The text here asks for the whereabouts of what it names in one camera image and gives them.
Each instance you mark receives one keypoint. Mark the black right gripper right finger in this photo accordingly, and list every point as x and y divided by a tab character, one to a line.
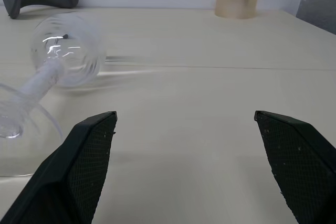
302	161

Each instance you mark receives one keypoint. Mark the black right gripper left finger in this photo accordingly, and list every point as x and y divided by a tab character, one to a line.
65	171

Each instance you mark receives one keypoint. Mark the clear glass cup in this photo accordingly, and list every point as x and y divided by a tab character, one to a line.
68	51

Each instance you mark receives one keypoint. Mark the translucent tape roll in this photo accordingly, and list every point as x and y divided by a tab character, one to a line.
236	5

